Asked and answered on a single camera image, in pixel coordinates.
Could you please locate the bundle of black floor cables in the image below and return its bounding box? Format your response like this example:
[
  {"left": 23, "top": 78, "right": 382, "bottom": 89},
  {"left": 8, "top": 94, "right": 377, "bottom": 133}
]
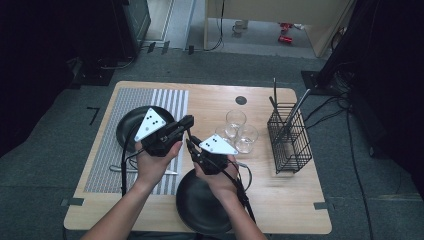
[{"left": 304, "top": 93, "right": 350, "bottom": 130}]

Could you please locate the clear drinking glass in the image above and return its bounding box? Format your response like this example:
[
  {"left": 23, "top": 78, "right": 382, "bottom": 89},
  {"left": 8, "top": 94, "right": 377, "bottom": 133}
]
[
  {"left": 225, "top": 109, "right": 248, "bottom": 139},
  {"left": 234, "top": 124, "right": 259, "bottom": 155},
  {"left": 215, "top": 125, "right": 235, "bottom": 140}
]

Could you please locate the silver table knife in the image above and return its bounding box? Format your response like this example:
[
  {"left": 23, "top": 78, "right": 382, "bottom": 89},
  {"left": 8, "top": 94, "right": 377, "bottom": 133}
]
[{"left": 109, "top": 164, "right": 179, "bottom": 176}]

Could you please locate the black stand base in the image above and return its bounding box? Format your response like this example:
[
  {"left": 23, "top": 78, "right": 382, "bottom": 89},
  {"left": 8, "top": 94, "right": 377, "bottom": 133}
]
[
  {"left": 68, "top": 56, "right": 116, "bottom": 89},
  {"left": 300, "top": 69, "right": 341, "bottom": 97}
]

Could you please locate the white cup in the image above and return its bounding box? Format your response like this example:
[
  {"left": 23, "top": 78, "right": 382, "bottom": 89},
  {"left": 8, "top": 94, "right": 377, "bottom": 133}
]
[{"left": 232, "top": 19, "right": 249, "bottom": 35}]

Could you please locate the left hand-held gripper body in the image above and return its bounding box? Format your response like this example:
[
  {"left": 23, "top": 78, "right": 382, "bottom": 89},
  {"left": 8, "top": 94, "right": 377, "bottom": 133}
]
[{"left": 133, "top": 106, "right": 184, "bottom": 158}]

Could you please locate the person's right hand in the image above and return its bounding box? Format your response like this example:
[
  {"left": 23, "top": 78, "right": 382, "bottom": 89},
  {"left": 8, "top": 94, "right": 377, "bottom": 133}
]
[{"left": 194, "top": 155, "right": 239, "bottom": 200}]

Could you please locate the long black floor cable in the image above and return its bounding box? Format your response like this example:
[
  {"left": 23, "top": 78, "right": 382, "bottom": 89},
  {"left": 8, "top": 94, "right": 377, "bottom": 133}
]
[{"left": 345, "top": 109, "right": 375, "bottom": 240}]

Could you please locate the silver utensil handle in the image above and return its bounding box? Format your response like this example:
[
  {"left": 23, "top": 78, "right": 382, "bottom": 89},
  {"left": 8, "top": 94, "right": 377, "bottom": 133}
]
[{"left": 283, "top": 88, "right": 312, "bottom": 138}]

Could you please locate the light wooden cabinet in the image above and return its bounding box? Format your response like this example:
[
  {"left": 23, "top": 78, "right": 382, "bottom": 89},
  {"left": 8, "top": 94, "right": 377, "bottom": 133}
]
[{"left": 203, "top": 0, "right": 356, "bottom": 58}]

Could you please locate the person's left hand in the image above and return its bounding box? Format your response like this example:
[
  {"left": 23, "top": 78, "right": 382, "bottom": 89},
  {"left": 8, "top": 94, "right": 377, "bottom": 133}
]
[{"left": 135, "top": 141, "right": 184, "bottom": 188}]

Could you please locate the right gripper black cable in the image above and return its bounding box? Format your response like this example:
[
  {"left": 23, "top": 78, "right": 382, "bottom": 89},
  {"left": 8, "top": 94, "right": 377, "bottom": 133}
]
[{"left": 226, "top": 159, "right": 257, "bottom": 224}]

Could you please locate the black wire cutlery basket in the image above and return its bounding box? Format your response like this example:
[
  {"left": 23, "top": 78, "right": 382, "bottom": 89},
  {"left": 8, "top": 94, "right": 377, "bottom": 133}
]
[{"left": 266, "top": 103, "right": 314, "bottom": 175}]

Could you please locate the grey striped placemat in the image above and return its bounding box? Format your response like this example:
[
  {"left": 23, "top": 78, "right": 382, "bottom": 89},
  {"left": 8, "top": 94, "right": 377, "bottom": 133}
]
[{"left": 83, "top": 87, "right": 190, "bottom": 196}]

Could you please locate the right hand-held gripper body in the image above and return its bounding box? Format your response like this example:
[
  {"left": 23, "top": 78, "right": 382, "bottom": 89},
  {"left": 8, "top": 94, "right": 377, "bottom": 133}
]
[{"left": 196, "top": 133, "right": 240, "bottom": 176}]

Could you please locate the dark cabinet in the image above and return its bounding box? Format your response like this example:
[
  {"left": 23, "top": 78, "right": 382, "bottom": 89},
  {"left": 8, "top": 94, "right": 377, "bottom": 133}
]
[{"left": 111, "top": 0, "right": 152, "bottom": 59}]

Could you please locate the black hanging cable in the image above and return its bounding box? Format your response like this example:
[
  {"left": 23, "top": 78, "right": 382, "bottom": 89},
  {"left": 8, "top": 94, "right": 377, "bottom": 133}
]
[{"left": 203, "top": 0, "right": 225, "bottom": 52}]

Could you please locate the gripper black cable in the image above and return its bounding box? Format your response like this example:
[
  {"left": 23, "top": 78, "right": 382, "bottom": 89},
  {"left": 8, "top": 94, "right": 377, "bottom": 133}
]
[
  {"left": 226, "top": 159, "right": 257, "bottom": 224},
  {"left": 120, "top": 124, "right": 148, "bottom": 198}
]

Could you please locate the black plate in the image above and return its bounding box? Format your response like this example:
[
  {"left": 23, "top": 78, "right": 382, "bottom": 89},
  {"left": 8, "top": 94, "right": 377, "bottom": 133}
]
[
  {"left": 115, "top": 105, "right": 176, "bottom": 154},
  {"left": 175, "top": 168, "right": 234, "bottom": 235}
]

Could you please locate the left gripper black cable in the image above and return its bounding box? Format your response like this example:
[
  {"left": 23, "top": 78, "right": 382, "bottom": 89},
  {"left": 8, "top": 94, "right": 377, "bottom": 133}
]
[{"left": 120, "top": 124, "right": 148, "bottom": 198}]

